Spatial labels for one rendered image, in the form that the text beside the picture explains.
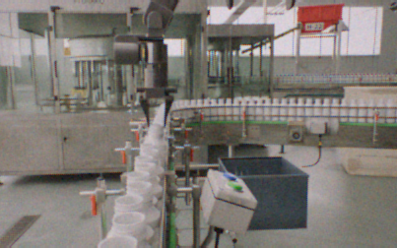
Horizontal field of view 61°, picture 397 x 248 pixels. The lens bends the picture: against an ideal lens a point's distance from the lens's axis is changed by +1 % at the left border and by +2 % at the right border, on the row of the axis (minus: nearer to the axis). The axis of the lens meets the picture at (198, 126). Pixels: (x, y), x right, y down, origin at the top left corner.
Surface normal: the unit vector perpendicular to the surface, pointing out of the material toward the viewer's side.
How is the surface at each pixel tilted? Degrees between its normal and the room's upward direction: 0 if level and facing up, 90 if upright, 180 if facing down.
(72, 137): 90
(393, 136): 90
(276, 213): 90
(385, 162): 88
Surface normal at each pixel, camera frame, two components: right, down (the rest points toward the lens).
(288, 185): 0.07, 0.14
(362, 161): -0.23, 0.14
